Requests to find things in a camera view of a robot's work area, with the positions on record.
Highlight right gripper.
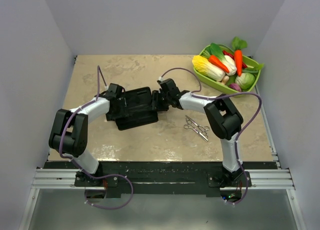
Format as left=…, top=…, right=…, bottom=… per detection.
left=149, top=90, right=172, bottom=112

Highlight black tool case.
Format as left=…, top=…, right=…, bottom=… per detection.
left=115, top=86, right=159, bottom=131

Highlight silver scissors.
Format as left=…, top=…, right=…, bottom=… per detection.
left=183, top=119, right=210, bottom=142
left=185, top=115, right=210, bottom=132

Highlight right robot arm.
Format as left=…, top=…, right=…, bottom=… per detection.
left=157, top=78, right=244, bottom=187

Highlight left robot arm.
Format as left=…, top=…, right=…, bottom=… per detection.
left=48, top=83, right=125, bottom=186

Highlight toy napa cabbage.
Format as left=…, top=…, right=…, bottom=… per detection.
left=192, top=55, right=226, bottom=82

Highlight green vegetable tray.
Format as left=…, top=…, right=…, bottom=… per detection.
left=192, top=43, right=264, bottom=94

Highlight toy carrot left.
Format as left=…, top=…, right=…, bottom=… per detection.
left=208, top=55, right=230, bottom=73

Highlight toy carrot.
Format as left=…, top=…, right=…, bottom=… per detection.
left=231, top=36, right=248, bottom=77
left=208, top=55, right=230, bottom=73

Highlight toy mushroom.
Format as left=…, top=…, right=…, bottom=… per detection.
left=220, top=75, right=230, bottom=85

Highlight toy bok choy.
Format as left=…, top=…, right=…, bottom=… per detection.
left=210, top=43, right=237, bottom=76

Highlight toy purple onion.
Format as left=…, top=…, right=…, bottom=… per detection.
left=228, top=83, right=242, bottom=92

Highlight toy green cabbage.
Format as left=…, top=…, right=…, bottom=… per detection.
left=235, top=73, right=256, bottom=90

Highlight toy red chili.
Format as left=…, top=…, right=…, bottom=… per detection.
left=222, top=50, right=248, bottom=69

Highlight toy carrot right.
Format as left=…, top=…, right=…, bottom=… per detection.
left=231, top=36, right=248, bottom=77

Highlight aluminium rail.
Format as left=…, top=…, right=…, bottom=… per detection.
left=31, top=169, right=295, bottom=190

